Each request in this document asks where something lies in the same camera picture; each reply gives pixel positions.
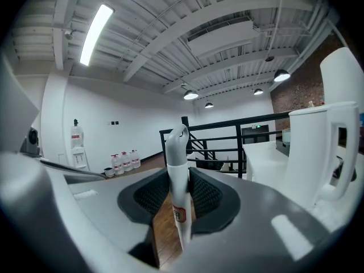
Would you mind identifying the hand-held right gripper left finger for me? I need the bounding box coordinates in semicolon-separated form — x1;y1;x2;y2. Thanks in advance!
0;152;171;273

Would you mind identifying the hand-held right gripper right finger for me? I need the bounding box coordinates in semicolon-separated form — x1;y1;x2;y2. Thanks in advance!
170;166;344;273

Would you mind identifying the white broom with grey hook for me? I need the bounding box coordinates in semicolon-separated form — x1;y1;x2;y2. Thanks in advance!
165;123;195;253

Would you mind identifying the clear water jug red label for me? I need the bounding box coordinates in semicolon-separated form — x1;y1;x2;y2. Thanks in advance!
129;149;142;169
120;151;134;172
110;154;125;176

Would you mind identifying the white water dispenser with bottle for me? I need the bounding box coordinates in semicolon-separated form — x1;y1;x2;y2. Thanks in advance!
69;118;91;172

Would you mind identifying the white table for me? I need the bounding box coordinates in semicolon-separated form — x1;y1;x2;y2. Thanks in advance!
242;140;291;182

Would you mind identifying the black double door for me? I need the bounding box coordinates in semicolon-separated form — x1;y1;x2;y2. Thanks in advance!
241;125;270;145

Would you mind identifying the black metal railing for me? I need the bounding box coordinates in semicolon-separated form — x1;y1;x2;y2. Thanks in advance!
159;110;293;179

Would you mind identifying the grey slanted panel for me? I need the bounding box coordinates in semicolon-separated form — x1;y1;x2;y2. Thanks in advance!
0;54;40;153

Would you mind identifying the tall white cylinder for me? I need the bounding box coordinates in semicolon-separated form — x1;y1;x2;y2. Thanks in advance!
319;47;364;107

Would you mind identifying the long fluorescent ceiling light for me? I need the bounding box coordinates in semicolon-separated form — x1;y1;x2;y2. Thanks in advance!
79;3;115;67

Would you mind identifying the white jug with handle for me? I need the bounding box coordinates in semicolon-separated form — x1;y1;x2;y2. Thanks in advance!
280;101;361;209

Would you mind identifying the grey camera on stand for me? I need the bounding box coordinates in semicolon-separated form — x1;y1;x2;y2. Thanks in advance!
19;126;43;158

